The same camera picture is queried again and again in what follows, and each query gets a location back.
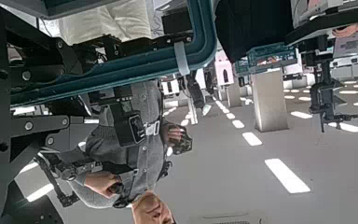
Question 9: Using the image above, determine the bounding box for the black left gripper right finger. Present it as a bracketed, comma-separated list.
[0, 0, 85, 106]

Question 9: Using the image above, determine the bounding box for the teal crate with goods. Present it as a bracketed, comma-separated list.
[233, 42, 298, 77]

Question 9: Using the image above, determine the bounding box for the black chest-mounted device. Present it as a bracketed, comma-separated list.
[109, 85, 147, 149]

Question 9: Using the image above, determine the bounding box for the white tape strip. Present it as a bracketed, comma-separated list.
[173, 41, 191, 77]

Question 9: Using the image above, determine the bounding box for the operator in grey cardigan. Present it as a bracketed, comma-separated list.
[59, 0, 194, 224]

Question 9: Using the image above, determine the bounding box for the black hand controller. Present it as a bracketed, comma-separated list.
[167, 124, 194, 157]

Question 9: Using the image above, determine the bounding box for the pink and white kiosk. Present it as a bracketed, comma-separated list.
[213, 50, 235, 87]

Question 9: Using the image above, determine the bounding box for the white square pillar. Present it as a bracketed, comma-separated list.
[227, 83, 243, 108]
[251, 68, 291, 133]

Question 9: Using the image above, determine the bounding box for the white ceiling light panel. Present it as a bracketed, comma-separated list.
[231, 119, 246, 130]
[326, 121, 358, 134]
[241, 132, 264, 147]
[290, 110, 313, 120]

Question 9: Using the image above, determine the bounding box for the man in navy trousers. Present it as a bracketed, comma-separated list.
[213, 0, 358, 63]

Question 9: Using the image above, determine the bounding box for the white-framed table with black top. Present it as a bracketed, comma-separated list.
[282, 3, 358, 48]

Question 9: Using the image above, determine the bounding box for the black clamp stand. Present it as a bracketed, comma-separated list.
[297, 34, 358, 134]

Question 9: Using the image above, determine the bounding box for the white machine with grey panel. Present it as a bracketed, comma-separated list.
[330, 32, 358, 79]

